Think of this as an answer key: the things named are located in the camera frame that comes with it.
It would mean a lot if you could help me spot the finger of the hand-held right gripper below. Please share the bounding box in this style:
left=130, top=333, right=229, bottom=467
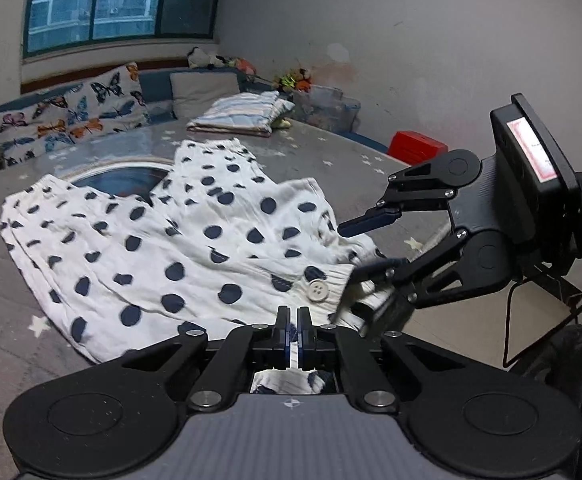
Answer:
left=330, top=229, right=515, bottom=339
left=337, top=149, right=482, bottom=238

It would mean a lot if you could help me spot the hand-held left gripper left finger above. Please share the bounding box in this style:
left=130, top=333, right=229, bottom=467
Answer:
left=121, top=305, right=292, bottom=410

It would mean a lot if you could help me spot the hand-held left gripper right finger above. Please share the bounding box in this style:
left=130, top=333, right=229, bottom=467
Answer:
left=298, top=305, right=466, bottom=412

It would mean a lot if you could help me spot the white polka-dot garment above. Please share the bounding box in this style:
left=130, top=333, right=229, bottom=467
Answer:
left=0, top=139, right=387, bottom=396

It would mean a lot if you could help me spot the red box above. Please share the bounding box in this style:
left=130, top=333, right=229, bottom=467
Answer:
left=387, top=131, right=448, bottom=165

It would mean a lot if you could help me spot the clear plastic storage box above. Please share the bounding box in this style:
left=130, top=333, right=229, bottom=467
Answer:
left=291, top=85, right=362, bottom=133

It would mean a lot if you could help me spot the yellow-green plush toy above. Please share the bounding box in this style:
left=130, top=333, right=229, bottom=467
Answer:
left=272, top=67, right=314, bottom=94

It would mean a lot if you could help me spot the folded striped blanket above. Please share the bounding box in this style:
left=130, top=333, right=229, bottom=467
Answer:
left=187, top=91, right=296, bottom=137

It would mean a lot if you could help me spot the grey pillow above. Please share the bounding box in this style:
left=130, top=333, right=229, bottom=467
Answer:
left=169, top=71, right=242, bottom=120

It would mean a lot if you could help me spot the black and white plush toy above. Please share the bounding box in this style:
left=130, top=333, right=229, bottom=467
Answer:
left=187, top=47, right=232, bottom=69

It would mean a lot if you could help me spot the blue sofa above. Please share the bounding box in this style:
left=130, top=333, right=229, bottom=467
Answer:
left=0, top=67, right=389, bottom=153

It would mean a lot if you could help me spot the grey star-print table cover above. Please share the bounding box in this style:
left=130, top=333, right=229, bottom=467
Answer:
left=0, top=122, right=452, bottom=480

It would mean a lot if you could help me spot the butterfly-print pillow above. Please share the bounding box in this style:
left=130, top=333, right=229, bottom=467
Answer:
left=0, top=62, right=149, bottom=168

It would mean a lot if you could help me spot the dark-framed window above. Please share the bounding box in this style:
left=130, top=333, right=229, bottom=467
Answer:
left=24, top=0, right=224, bottom=58

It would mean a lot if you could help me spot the black cable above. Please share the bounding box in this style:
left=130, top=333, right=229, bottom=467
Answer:
left=501, top=275, right=582, bottom=368

